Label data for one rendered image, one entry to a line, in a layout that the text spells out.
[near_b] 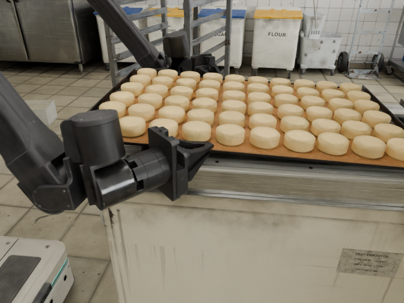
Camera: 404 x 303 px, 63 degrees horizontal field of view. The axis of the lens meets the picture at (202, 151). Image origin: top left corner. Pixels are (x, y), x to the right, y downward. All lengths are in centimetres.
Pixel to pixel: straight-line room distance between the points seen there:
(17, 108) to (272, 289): 59
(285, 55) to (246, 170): 364
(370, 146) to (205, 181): 28
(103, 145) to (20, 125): 11
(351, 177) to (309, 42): 384
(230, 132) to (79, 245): 137
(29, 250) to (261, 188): 106
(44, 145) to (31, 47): 429
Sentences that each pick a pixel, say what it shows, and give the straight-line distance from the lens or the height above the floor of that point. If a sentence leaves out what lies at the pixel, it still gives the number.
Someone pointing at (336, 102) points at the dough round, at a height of 96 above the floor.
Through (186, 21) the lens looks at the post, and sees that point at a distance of 162.
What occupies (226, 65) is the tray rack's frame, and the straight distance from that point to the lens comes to 225.
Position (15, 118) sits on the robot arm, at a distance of 48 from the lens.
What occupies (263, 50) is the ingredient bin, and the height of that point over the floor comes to 33.
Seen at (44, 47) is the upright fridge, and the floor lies 34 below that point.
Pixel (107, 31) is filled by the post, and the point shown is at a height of 92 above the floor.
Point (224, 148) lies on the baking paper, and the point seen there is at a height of 95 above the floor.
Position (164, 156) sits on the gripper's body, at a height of 97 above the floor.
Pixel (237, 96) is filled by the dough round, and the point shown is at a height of 97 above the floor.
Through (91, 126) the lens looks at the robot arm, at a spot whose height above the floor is 104.
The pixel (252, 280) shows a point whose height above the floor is 63.
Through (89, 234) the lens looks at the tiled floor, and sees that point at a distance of 185.
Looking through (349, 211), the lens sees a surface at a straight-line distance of 65.
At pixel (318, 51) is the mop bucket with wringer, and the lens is 446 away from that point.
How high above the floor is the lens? 121
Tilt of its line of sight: 29 degrees down
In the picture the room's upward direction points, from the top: straight up
